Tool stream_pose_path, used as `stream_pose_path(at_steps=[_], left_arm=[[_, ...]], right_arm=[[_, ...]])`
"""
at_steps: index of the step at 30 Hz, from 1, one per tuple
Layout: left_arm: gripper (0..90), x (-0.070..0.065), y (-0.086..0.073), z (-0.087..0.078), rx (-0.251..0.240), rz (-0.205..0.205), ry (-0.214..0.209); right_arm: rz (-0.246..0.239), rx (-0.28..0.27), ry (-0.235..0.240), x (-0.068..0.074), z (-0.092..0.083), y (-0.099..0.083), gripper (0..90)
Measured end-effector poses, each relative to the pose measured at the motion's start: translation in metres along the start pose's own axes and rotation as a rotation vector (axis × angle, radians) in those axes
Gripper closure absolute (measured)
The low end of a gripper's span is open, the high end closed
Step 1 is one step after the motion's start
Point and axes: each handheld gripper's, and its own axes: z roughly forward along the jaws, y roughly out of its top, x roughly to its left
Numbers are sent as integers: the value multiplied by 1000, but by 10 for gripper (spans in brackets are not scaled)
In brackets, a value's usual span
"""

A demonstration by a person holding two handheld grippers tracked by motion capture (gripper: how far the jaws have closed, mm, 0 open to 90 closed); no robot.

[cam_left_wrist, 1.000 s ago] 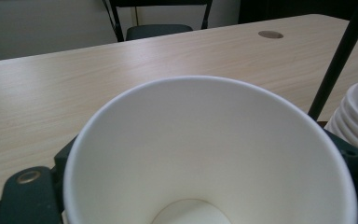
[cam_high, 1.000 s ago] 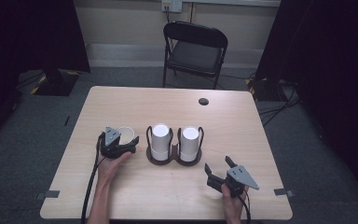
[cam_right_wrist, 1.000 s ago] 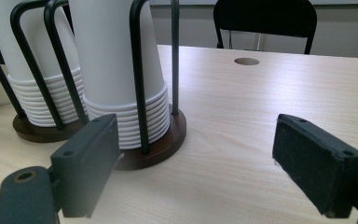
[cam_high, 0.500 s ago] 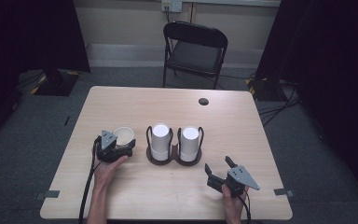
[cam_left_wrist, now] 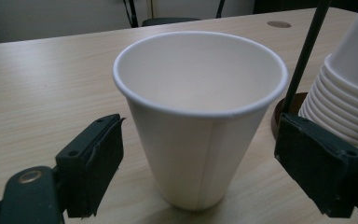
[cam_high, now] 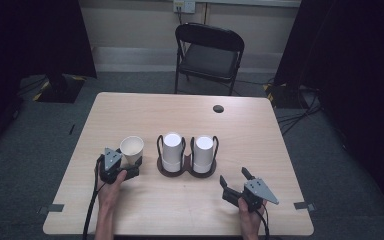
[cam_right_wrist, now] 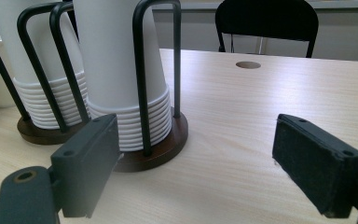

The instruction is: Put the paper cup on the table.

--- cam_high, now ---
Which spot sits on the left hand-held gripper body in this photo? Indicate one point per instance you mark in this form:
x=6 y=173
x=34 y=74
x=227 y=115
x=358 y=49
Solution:
x=112 y=160

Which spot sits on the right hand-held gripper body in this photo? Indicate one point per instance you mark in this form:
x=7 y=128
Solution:
x=256 y=191

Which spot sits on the single white paper cup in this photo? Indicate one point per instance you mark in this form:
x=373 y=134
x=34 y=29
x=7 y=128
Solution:
x=131 y=146

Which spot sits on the brown cup holder tray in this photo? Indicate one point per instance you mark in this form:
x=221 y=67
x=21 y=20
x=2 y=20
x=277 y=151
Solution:
x=188 y=164

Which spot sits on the person's right hand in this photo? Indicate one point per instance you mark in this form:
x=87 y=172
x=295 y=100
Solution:
x=250 y=220

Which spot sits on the person's left hand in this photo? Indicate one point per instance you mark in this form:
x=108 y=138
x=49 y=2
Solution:
x=108 y=196

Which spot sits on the grey tape strip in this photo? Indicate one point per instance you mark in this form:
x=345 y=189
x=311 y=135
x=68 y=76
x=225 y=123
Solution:
x=304 y=206
x=51 y=208

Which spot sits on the small black pen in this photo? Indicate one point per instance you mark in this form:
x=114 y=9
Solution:
x=71 y=129

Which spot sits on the black table grommet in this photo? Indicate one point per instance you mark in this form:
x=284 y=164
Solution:
x=218 y=109

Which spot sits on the black stand base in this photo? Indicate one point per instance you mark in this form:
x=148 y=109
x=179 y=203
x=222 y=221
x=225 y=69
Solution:
x=285 y=96
x=60 y=90

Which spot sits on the black folding chair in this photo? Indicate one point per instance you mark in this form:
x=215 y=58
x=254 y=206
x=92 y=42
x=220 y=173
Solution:
x=210 y=60

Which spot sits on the black curtain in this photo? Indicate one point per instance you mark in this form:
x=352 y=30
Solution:
x=30 y=36
x=353 y=66

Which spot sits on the white wall socket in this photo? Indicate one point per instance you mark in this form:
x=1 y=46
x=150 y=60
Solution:
x=184 y=6

